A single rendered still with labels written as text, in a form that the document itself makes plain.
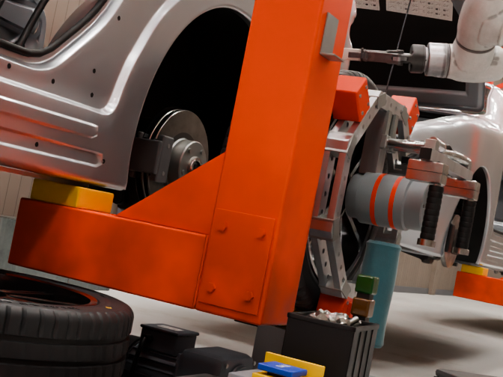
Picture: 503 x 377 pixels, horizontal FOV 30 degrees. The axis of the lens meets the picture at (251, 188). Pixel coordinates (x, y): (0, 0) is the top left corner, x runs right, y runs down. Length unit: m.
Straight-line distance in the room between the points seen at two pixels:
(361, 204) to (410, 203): 0.13
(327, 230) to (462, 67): 0.57
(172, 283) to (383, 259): 0.57
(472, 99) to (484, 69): 3.47
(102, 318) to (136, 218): 0.38
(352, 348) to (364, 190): 0.73
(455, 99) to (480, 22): 3.63
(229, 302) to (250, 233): 0.15
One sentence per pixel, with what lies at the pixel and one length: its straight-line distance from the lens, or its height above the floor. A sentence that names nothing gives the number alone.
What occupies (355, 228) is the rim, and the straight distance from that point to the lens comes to 2.71.
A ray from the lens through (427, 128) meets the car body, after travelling 5.20.
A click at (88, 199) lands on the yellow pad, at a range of 2.23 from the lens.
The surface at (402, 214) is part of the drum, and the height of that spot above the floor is 0.82.
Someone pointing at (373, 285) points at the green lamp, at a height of 0.64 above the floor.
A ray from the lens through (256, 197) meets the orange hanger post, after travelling 1.94.
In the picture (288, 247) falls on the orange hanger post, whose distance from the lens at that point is 1.97.
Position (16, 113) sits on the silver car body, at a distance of 2.00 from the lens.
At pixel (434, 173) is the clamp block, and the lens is 2.28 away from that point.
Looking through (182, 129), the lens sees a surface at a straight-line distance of 2.72.
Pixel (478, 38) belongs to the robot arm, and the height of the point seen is 1.28.
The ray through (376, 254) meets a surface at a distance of 2.33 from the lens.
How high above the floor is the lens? 0.72
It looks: 2 degrees up
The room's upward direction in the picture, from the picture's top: 11 degrees clockwise
